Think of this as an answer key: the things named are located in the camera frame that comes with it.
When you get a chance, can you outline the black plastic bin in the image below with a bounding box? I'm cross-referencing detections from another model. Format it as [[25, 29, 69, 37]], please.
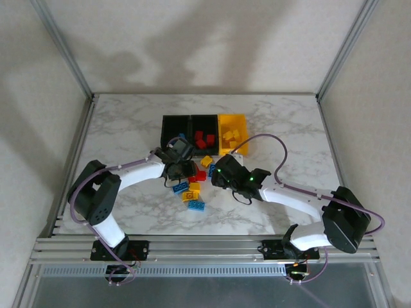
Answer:
[[159, 114, 193, 152], [189, 114, 221, 157]]

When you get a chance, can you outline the yellow plastic bin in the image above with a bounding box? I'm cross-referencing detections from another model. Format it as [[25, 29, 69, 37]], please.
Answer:
[[218, 114, 250, 157]]

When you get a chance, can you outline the slotted grey metal strip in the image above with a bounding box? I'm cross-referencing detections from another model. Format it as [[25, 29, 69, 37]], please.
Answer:
[[41, 265, 287, 277]]

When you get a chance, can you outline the small lit controller board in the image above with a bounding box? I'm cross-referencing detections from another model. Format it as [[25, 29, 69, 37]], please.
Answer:
[[105, 263, 142, 284], [285, 261, 311, 280]]

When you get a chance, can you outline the grey metal base panel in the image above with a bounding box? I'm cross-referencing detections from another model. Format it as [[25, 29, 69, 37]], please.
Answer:
[[12, 262, 393, 308]]

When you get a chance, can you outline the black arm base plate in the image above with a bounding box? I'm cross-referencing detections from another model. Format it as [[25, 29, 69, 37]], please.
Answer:
[[258, 239, 321, 261], [90, 239, 150, 262]]

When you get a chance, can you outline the wide aluminium mounting rail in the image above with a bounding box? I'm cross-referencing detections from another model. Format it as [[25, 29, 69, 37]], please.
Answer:
[[30, 235, 381, 266]]

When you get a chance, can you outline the aluminium table side rail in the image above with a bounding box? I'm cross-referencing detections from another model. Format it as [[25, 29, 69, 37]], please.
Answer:
[[48, 94, 99, 239], [316, 94, 354, 206]]

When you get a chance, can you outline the aluminium frame post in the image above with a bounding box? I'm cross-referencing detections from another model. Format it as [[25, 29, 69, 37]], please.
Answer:
[[30, 0, 96, 101], [315, 0, 376, 102]]

